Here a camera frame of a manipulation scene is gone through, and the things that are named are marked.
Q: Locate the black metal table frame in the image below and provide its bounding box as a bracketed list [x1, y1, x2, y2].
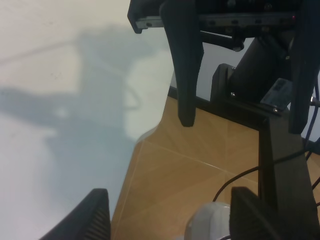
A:
[169, 88, 320, 240]

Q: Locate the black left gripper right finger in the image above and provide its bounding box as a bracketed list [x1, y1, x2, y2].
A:
[229, 187, 287, 240]

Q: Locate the black cable under table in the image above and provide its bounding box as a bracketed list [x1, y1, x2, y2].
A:
[212, 72, 320, 202]

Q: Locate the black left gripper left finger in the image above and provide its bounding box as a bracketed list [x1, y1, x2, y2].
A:
[42, 188, 111, 240]

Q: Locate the grey white caster wheel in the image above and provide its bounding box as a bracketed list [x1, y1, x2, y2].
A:
[183, 202, 230, 240]

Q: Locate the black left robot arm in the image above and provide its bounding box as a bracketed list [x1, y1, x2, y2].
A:
[40, 0, 320, 240]

